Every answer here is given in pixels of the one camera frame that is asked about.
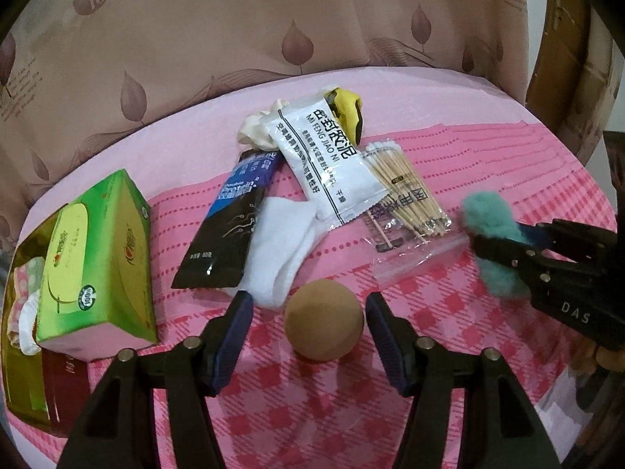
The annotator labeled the white sock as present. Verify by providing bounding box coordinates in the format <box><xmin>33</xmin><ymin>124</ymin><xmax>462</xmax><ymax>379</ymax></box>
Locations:
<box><xmin>229</xmin><ymin>197</ymin><xmax>329</xmax><ymax>310</ymax></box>

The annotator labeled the beige leaf-print fabric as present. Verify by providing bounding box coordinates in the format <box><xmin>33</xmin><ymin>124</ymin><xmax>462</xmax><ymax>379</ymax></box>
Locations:
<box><xmin>0</xmin><ymin>0</ymin><xmax>552</xmax><ymax>235</ymax></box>

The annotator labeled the pink checkered blanket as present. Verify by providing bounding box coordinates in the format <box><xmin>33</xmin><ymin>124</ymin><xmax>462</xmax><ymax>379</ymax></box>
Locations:
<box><xmin>0</xmin><ymin>66</ymin><xmax>618</xmax><ymax>469</ymax></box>

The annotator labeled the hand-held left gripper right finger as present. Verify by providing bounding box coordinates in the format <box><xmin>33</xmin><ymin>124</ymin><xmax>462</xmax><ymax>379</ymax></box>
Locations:
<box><xmin>365</xmin><ymin>292</ymin><xmax>562</xmax><ymax>469</ymax></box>

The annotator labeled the person's right hand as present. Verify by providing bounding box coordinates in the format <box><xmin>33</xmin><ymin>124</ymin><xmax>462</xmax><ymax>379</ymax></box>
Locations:
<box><xmin>571</xmin><ymin>337</ymin><xmax>625</xmax><ymax>377</ymax></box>

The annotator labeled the green tissue box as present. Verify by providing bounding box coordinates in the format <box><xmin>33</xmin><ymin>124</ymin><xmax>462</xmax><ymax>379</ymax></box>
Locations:
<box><xmin>35</xmin><ymin>168</ymin><xmax>159</xmax><ymax>363</ymax></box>

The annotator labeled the brown ball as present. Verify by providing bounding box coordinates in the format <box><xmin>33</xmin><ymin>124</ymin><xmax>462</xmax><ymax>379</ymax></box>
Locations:
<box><xmin>284</xmin><ymin>278</ymin><xmax>366</xmax><ymax>361</ymax></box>

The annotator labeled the teal fluffy ball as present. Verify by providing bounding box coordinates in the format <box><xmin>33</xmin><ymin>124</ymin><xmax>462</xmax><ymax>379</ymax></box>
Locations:
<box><xmin>461</xmin><ymin>192</ymin><xmax>533</xmax><ymax>299</ymax></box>

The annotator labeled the clear bag of cotton swabs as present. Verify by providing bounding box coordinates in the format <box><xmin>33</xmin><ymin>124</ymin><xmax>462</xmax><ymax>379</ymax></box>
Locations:
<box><xmin>359</xmin><ymin>141</ymin><xmax>474</xmax><ymax>286</ymax></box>

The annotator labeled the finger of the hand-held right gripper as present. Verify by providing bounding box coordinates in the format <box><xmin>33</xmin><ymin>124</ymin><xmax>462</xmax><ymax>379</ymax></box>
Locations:
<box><xmin>470</xmin><ymin>233</ymin><xmax>562</xmax><ymax>299</ymax></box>
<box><xmin>516</xmin><ymin>220</ymin><xmax>621</xmax><ymax>267</ymax></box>

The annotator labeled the white printed packet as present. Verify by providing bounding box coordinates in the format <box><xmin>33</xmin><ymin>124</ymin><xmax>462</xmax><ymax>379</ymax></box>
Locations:
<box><xmin>270</xmin><ymin>89</ymin><xmax>391</xmax><ymax>229</ymax></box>

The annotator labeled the black and blue packet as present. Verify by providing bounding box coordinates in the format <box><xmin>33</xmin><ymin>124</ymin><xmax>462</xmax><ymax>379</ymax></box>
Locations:
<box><xmin>171</xmin><ymin>150</ymin><xmax>279</xmax><ymax>290</ymax></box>

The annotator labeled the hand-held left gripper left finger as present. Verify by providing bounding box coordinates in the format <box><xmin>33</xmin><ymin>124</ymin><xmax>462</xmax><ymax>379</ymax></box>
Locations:
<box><xmin>57</xmin><ymin>290</ymin><xmax>255</xmax><ymax>469</ymax></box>

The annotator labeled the white lace cloth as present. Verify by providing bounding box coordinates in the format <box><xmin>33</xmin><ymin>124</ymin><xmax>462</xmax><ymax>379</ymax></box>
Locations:
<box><xmin>7</xmin><ymin>292</ymin><xmax>46</xmax><ymax>355</ymax></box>

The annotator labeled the gold tin box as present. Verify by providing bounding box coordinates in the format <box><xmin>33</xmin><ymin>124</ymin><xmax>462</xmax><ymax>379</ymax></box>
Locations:
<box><xmin>0</xmin><ymin>215</ymin><xmax>98</xmax><ymax>438</ymax></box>

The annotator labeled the floral cloth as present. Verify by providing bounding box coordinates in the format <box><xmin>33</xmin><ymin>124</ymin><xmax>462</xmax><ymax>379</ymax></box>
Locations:
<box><xmin>5</xmin><ymin>256</ymin><xmax>47</xmax><ymax>313</ymax></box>

